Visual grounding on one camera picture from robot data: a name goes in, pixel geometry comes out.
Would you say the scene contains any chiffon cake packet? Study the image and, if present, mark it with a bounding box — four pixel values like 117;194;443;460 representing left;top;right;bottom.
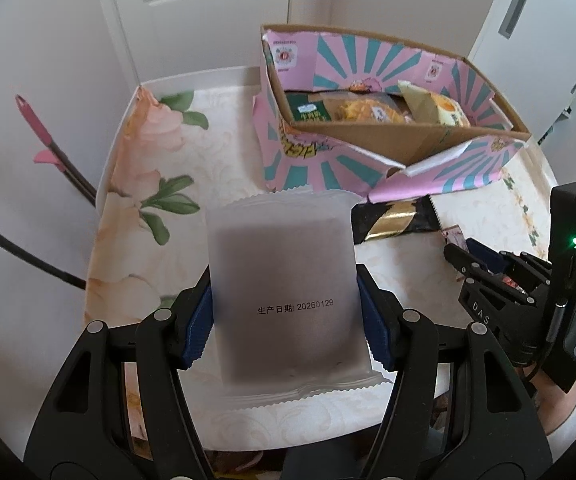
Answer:
396;79;472;129

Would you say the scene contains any frosted white snack packet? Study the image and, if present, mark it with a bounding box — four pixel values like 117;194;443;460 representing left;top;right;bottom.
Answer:
207;186;384;408

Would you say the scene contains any yellow noodle snack bag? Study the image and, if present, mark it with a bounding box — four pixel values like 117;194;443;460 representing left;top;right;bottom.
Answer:
323;91;414;124

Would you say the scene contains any green cracker packet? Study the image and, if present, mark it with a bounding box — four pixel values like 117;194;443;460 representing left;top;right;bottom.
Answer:
286;91;331;122

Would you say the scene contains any small white candy bar packet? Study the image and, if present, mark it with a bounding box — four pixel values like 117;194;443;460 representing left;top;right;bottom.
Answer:
441;226;468;252

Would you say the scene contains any red black jerky packet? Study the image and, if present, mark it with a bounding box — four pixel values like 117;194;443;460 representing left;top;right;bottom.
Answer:
497;273;526;295

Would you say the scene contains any black gold snack packet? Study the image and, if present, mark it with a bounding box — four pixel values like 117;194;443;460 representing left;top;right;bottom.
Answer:
351;195;441;245

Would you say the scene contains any pink cardboard box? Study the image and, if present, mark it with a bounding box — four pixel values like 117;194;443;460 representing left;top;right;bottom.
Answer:
253;25;530;203

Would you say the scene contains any white wardrobe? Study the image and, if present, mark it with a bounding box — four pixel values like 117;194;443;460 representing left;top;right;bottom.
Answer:
469;0;576;139

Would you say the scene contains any floral tablecloth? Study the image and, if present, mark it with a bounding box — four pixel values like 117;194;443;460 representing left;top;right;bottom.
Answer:
82;84;559;451

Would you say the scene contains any white door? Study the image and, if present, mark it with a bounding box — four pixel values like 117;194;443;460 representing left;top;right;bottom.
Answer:
99;0;290;87

